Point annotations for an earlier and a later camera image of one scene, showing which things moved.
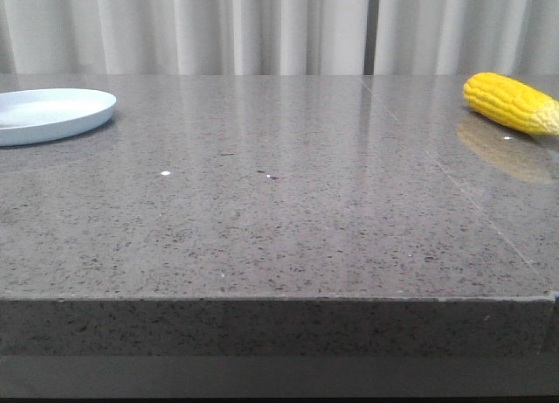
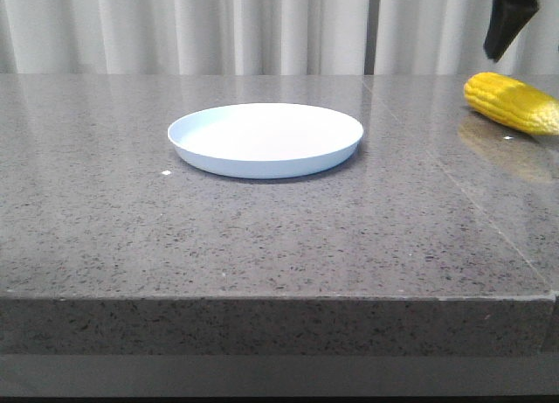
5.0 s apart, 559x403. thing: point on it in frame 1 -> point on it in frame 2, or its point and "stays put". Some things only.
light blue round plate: (37, 115) -> (265, 140)
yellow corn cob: (513, 102) stays put
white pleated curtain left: (182, 29) stays put
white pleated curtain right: (467, 29) stays put
